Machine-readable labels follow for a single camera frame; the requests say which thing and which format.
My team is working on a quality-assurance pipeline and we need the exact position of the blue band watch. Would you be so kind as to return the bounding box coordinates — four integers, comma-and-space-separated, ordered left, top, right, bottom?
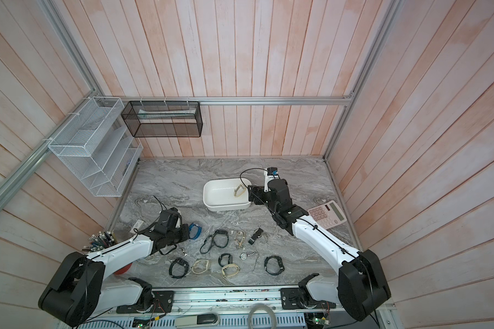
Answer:
189, 222, 202, 240

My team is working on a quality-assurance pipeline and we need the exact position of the black sport watch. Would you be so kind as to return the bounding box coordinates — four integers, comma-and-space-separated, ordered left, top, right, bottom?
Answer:
264, 255, 285, 276
168, 258, 190, 280

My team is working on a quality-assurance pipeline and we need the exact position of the small black clip watch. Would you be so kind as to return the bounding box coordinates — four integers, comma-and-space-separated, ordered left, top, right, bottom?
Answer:
248, 228, 264, 245

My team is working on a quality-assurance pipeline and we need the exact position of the beige band watch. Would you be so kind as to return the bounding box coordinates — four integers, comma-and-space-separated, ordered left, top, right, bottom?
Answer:
234, 184, 247, 197

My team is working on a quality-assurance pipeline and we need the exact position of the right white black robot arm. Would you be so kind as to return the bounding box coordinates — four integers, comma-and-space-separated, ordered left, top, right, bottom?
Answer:
247, 178, 392, 322

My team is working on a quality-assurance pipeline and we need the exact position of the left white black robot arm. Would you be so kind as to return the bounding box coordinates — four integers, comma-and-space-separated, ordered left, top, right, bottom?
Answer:
38, 207, 189, 327

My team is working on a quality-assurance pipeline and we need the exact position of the white plastic storage box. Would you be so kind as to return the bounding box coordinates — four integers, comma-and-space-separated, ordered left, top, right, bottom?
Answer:
203, 178, 251, 212

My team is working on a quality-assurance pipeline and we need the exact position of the small black band watch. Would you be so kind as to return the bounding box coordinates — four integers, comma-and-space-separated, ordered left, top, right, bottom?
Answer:
218, 253, 233, 267

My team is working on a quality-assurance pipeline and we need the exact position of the yellow cream band watch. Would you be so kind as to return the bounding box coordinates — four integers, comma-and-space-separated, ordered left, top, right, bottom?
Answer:
221, 263, 240, 278

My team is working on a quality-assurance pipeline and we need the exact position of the small white tag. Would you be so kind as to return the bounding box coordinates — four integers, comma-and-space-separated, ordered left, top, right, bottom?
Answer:
130, 219, 144, 233

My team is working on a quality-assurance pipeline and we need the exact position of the pink white calculator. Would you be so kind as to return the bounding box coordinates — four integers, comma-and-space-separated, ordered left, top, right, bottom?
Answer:
308, 200, 347, 229

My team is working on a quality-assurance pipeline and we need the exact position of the red cup of pens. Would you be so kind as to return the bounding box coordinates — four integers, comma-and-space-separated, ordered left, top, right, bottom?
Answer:
83, 231, 137, 278

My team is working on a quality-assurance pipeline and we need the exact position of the grey black handheld device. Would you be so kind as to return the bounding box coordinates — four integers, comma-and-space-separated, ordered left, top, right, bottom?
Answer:
174, 313, 220, 328

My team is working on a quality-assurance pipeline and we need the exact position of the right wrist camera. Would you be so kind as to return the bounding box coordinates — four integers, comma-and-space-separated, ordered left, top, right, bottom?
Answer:
264, 167, 280, 192

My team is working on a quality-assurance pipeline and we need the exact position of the black watch long strap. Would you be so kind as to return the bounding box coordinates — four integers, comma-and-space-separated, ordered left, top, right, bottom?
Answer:
212, 229, 230, 249

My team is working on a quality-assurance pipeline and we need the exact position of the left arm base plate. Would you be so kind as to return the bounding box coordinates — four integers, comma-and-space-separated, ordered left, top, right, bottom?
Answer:
116, 291, 174, 314

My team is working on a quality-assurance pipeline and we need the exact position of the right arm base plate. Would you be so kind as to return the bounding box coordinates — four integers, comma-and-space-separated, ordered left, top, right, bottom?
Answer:
280, 287, 337, 310

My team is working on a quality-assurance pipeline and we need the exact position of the horizontal aluminium rail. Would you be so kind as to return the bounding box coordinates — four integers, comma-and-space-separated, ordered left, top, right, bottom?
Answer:
119, 96, 352, 106

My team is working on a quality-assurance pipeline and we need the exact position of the front aluminium mounting rail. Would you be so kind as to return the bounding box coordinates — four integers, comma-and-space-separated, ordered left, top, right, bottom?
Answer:
72, 285, 396, 319

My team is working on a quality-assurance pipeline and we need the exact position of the grey coiled hose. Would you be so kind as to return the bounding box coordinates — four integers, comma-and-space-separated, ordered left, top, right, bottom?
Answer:
247, 303, 277, 329

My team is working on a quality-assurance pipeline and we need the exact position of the white wire mesh shelf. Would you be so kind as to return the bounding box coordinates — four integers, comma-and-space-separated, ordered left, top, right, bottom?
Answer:
49, 97, 143, 197

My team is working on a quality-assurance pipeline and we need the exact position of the black mesh wall basket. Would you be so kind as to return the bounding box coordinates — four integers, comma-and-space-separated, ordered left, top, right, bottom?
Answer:
122, 100, 203, 138

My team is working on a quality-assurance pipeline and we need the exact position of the left aluminium frame rail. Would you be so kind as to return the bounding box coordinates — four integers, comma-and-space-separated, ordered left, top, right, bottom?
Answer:
0, 90, 99, 212

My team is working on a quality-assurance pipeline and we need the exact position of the right aluminium frame post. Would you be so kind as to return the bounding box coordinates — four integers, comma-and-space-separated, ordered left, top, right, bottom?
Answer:
323, 0, 404, 163

